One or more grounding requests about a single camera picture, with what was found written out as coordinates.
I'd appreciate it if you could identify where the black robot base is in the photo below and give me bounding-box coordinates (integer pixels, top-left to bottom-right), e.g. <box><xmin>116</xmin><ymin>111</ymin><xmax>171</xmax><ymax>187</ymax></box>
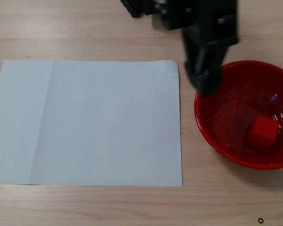
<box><xmin>120</xmin><ymin>0</ymin><xmax>145</xmax><ymax>19</ymax></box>

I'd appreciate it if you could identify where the red speckled bowl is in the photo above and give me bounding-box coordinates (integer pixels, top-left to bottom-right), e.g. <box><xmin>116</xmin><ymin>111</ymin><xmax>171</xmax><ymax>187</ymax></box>
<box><xmin>194</xmin><ymin>60</ymin><xmax>283</xmax><ymax>170</ymax></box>

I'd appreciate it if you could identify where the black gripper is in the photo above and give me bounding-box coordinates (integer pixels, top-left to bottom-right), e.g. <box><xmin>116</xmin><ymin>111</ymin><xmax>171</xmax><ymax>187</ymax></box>
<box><xmin>181</xmin><ymin>14</ymin><xmax>240</xmax><ymax>97</ymax></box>

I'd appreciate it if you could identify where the red cube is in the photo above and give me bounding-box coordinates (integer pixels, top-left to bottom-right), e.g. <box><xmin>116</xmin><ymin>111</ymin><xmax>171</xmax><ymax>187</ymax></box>
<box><xmin>246</xmin><ymin>115</ymin><xmax>280</xmax><ymax>149</ymax></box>

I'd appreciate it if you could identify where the white paper sheet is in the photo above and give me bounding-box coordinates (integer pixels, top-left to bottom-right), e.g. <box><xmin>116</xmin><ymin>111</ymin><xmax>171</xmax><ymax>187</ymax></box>
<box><xmin>0</xmin><ymin>59</ymin><xmax>183</xmax><ymax>188</ymax></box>

